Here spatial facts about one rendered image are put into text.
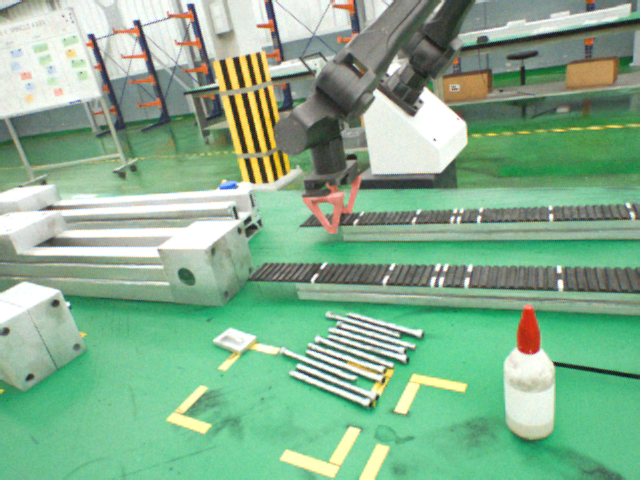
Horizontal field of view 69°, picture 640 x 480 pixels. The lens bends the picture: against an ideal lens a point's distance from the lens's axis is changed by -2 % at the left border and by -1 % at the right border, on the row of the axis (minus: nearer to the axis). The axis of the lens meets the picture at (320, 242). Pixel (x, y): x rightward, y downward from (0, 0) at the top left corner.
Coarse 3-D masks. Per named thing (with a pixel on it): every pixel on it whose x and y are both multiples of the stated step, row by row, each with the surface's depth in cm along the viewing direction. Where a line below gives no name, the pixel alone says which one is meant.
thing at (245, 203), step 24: (192, 192) 99; (216, 192) 95; (240, 192) 92; (72, 216) 102; (96, 216) 99; (120, 216) 96; (144, 216) 94; (168, 216) 91; (192, 216) 90; (216, 216) 88; (240, 216) 91
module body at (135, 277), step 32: (0, 256) 85; (32, 256) 82; (64, 256) 78; (96, 256) 75; (128, 256) 72; (0, 288) 90; (64, 288) 82; (96, 288) 79; (128, 288) 75; (160, 288) 72
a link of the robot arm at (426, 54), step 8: (424, 40) 98; (432, 40) 98; (416, 48) 99; (424, 48) 98; (432, 48) 98; (440, 48) 98; (416, 56) 100; (424, 56) 99; (432, 56) 98; (440, 56) 98; (416, 64) 102; (424, 64) 100; (432, 64) 99; (424, 72) 103
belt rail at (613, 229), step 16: (432, 224) 75; (448, 224) 74; (464, 224) 73; (480, 224) 72; (496, 224) 71; (512, 224) 70; (528, 224) 69; (544, 224) 68; (560, 224) 67; (576, 224) 66; (592, 224) 66; (608, 224) 65; (624, 224) 64; (352, 240) 81; (368, 240) 80; (384, 240) 79; (400, 240) 78; (416, 240) 77; (432, 240) 76; (448, 240) 75; (464, 240) 74
